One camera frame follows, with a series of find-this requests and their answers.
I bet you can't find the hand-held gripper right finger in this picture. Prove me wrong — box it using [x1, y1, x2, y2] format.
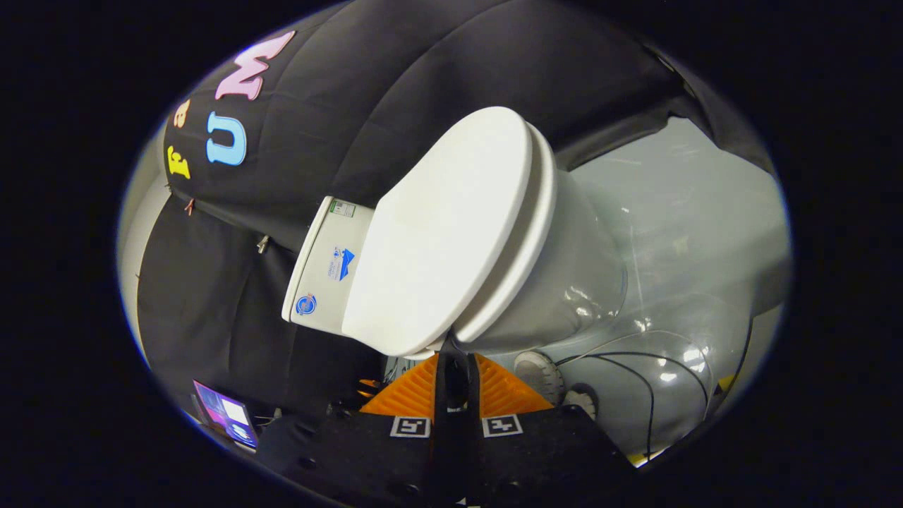
[457, 351, 636, 508]

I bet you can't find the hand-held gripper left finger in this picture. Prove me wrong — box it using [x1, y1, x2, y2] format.
[257, 351, 458, 508]

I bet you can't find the white toilet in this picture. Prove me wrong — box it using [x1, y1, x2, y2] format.
[281, 169, 629, 357]

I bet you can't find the white toilet seat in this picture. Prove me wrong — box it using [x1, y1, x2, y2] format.
[451, 123, 558, 346]

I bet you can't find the white ribbed round object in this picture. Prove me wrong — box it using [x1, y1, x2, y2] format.
[563, 383, 600, 421]
[514, 351, 566, 404]

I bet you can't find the computer monitor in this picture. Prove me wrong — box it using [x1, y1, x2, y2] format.
[192, 380, 260, 449]

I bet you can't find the black backdrop cloth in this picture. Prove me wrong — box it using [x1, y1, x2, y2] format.
[138, 0, 777, 418]

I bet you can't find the long black cable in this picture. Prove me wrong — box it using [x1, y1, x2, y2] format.
[556, 349, 710, 461]

